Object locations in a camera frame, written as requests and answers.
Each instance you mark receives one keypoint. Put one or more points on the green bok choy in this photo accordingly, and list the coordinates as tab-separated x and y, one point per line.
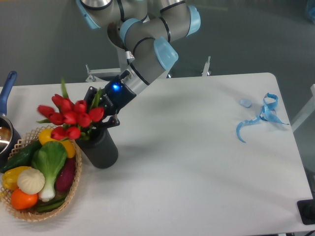
49	159

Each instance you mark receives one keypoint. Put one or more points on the blue ribbon strip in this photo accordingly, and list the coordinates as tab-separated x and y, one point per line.
267	114

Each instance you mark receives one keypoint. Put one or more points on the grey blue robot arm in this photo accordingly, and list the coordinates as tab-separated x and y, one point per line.
147	39

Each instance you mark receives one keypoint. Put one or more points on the green pea pods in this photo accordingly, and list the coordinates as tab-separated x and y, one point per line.
50	205

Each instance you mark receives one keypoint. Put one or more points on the black device at edge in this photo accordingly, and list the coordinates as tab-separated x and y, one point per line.
307	211

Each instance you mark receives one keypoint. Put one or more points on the red tulip bouquet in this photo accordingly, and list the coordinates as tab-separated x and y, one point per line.
72	120

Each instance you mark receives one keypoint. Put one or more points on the orange fruit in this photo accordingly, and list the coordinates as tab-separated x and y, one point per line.
20	200

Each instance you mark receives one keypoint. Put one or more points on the small light blue cap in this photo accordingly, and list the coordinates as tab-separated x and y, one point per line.
245	103

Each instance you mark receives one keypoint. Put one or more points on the woven bamboo basket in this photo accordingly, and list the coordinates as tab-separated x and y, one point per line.
30	214

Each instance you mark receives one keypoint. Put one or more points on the white steamed bun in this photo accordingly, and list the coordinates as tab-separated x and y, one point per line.
31	181

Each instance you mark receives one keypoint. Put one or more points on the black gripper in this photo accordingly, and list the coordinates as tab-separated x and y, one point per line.
113	97

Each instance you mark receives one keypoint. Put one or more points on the dark grey ribbed vase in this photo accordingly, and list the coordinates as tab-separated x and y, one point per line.
100	149

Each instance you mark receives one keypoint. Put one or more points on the blue handled saucepan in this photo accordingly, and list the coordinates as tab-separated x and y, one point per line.
8	134

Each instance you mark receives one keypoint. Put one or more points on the purple sweet potato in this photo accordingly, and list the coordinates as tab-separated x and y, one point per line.
66	176

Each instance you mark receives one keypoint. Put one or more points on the yellow bell pepper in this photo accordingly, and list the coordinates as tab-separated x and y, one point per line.
9	178

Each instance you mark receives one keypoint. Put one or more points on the green cucumber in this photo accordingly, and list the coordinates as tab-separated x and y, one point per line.
22	158

